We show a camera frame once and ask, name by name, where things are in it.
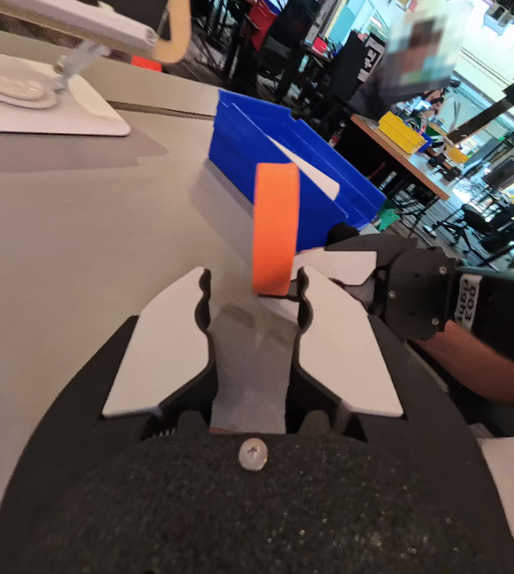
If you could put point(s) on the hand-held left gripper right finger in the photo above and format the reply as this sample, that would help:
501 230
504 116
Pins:
346 354

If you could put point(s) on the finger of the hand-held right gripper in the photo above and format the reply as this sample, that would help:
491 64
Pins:
342 264

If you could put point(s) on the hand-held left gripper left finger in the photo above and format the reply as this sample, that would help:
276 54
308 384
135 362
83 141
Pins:
163 354

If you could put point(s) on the orange tape roll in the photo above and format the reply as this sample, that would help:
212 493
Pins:
275 228

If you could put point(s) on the blue plastic bin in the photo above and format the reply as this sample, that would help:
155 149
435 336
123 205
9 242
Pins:
257 148

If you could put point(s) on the person's right forearm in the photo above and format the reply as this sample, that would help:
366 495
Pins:
485 372

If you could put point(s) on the green crate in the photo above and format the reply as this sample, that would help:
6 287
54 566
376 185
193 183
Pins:
389 217

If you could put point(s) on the black office chair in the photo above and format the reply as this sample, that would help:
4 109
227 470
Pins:
490 219

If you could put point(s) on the wooden background table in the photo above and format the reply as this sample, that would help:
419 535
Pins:
409 161

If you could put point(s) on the yellow bin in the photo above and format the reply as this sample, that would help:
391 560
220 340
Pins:
402 132
458 154

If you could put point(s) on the black tilted panel on stand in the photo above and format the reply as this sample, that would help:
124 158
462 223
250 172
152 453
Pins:
485 116

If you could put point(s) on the white folding stand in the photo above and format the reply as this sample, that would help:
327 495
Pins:
37 103

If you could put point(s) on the orange traffic cone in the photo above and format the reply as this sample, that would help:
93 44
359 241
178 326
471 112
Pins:
146 62

